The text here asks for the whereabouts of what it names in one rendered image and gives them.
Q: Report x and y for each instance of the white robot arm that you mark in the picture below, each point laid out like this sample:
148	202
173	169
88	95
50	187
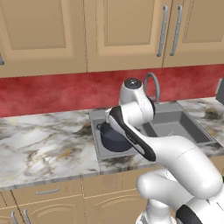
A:
180	163

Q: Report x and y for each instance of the dark blue pot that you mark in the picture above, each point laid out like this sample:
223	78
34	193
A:
112	141

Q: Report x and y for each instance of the grey sink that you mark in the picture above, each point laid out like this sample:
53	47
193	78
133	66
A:
175	121

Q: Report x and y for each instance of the tan panel under sink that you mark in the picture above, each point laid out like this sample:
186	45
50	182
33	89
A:
116	180

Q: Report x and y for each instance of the grey curved tap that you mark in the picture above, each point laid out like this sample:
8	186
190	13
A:
157	87

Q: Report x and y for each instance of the tan drawer front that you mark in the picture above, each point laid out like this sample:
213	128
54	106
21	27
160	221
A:
67	188

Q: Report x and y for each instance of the tan base cupboard door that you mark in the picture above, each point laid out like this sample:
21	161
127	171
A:
5	217
55	211
113	210

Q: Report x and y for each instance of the dark grey appliance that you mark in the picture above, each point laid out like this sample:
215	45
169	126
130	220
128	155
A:
220	92

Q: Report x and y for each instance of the tan wall cupboard door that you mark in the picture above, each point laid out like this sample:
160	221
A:
125	26
201	26
38	29

